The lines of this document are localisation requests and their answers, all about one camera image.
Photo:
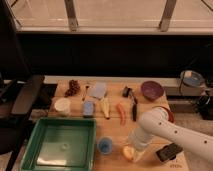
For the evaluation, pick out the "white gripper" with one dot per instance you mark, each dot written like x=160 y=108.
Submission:
x=139 y=140

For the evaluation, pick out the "yellow red apple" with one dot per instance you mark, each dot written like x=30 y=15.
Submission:
x=128 y=153

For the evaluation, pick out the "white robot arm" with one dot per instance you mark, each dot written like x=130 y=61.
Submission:
x=159 y=121

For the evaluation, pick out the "blue plastic cup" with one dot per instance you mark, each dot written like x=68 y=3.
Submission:
x=104 y=145

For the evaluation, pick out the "white paper cup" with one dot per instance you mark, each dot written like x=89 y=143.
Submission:
x=62 y=106

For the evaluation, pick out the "black rectangular sponge block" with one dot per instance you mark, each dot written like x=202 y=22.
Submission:
x=169 y=152

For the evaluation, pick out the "orange carrot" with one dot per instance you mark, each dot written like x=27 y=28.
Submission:
x=122 y=114

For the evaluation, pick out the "pale banana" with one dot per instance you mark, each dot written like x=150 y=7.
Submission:
x=105 y=107

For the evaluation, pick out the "blue sponge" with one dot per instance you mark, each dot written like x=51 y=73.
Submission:
x=88 y=109

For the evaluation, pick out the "purple bowl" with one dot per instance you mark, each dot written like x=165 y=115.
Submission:
x=152 y=90

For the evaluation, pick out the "green plastic tray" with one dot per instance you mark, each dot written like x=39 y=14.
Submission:
x=59 y=144

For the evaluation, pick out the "brown grape bunch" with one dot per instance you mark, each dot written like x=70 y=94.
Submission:
x=73 y=89

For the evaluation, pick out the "grey bowl with blue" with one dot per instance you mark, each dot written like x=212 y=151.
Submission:
x=191 y=78

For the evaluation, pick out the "black office chair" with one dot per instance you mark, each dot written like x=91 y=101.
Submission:
x=18 y=90

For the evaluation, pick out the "black handled knife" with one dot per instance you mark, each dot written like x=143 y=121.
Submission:
x=134 y=106

